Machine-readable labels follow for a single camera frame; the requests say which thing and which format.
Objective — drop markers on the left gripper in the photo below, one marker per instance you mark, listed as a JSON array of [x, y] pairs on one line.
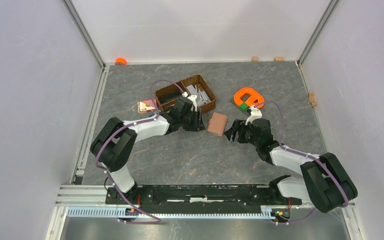
[[198, 125]]

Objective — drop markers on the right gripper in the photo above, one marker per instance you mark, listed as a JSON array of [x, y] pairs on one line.
[[230, 133]]

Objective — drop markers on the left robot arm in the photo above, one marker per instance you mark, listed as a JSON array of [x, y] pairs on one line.
[[113, 145]]

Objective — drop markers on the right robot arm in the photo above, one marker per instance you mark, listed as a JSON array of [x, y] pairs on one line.
[[324, 181]]

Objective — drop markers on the silver cards pile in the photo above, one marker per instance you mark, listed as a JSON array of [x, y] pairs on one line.
[[202, 97]]

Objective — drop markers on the green toy brick plate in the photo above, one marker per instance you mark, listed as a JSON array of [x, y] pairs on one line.
[[243, 107]]

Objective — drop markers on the brown wicker basket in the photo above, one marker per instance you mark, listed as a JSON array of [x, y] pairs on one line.
[[167, 95]]

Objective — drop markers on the wooden block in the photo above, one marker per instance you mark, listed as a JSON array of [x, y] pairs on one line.
[[254, 59], [279, 59]]

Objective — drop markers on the curved wooden piece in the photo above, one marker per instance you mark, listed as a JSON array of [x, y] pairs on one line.
[[312, 99]]

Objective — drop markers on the orange cap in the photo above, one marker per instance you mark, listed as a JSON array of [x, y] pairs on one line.
[[120, 61]]

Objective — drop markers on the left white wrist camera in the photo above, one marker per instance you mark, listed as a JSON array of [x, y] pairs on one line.
[[193, 98]]

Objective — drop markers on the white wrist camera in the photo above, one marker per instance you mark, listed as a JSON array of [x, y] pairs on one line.
[[255, 114], [193, 98]]

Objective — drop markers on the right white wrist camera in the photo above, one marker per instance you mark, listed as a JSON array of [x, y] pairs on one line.
[[255, 114]]

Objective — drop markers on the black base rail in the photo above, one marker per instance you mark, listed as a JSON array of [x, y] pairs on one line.
[[207, 198]]

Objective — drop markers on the white comb cable duct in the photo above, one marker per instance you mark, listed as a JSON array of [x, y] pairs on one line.
[[125, 213]]

